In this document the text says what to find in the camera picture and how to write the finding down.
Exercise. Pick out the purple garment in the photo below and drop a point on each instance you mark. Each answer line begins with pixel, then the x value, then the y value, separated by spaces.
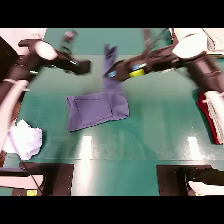
pixel 96 110

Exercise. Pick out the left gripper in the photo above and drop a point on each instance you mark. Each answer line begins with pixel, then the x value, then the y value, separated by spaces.
pixel 80 67

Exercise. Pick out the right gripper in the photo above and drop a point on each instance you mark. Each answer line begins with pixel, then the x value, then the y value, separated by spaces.
pixel 128 70

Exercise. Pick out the white garment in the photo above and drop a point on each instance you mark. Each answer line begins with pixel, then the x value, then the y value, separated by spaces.
pixel 25 140

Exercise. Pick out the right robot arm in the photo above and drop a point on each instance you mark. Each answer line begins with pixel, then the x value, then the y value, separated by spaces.
pixel 200 68

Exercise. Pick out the red garment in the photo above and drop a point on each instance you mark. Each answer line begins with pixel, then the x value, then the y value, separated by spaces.
pixel 204 111

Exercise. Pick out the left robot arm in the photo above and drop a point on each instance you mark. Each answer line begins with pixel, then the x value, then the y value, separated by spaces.
pixel 20 68

